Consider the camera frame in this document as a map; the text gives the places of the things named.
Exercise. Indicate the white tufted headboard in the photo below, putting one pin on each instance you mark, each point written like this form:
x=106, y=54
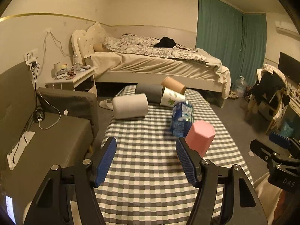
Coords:
x=83, y=41

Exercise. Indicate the green curtain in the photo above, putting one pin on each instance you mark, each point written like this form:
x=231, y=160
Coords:
x=236, y=38

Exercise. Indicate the clear water jug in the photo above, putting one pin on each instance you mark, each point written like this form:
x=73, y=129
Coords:
x=240, y=86

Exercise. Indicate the grey white checkered tablecloth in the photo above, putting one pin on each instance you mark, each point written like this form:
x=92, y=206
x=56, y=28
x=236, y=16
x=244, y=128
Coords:
x=146, y=183

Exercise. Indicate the beige pillow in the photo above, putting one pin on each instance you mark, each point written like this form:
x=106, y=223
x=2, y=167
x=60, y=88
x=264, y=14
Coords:
x=99, y=47

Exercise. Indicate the bed with beige sheet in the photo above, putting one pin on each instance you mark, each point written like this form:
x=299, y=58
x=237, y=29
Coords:
x=133, y=68

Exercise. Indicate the white cup green print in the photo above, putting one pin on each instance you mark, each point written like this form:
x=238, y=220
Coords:
x=170, y=97

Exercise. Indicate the black garment on bed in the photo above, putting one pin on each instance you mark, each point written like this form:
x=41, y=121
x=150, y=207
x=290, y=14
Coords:
x=165, y=42

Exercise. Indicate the teal basket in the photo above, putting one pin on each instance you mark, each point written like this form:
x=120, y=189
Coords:
x=287, y=129

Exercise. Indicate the beige slipper near nightstand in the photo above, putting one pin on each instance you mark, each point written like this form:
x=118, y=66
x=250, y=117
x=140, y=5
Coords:
x=106, y=104

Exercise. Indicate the dark grey cup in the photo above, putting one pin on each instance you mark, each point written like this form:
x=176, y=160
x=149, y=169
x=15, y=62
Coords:
x=153, y=92

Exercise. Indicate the white bedside table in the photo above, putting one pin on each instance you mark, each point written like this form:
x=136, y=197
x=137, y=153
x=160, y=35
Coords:
x=83, y=82

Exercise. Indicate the wall power socket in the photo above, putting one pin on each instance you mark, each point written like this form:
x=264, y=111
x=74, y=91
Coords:
x=31, y=58

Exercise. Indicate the dark grey sofa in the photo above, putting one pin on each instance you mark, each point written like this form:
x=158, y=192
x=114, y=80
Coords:
x=58, y=139

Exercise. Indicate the white tissue on sofa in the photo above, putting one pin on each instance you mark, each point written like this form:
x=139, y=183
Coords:
x=66, y=112

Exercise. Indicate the wooden chair with clothes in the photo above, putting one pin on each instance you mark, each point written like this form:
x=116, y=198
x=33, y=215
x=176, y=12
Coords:
x=271, y=91

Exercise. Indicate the floral patterned duvet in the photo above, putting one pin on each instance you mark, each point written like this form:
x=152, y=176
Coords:
x=140, y=45

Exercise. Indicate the white air conditioner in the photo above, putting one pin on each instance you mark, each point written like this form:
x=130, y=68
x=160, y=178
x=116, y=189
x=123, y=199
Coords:
x=286, y=27

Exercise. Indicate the pink hexagonal cup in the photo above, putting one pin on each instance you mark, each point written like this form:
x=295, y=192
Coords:
x=200, y=137

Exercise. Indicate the brown paper cup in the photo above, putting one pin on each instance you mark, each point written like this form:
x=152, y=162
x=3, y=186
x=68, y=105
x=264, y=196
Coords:
x=174, y=85

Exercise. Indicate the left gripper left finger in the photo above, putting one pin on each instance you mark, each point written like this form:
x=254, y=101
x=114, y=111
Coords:
x=51, y=204

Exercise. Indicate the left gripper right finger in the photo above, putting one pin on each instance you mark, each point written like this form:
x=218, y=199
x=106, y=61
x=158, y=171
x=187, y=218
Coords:
x=240, y=203

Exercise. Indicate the light grey cup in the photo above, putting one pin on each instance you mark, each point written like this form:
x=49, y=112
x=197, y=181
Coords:
x=130, y=106

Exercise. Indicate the black television screen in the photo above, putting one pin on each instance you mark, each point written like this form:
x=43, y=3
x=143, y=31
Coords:
x=290, y=67

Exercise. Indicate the clear plastic bottle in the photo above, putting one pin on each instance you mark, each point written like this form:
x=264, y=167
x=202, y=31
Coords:
x=76, y=62

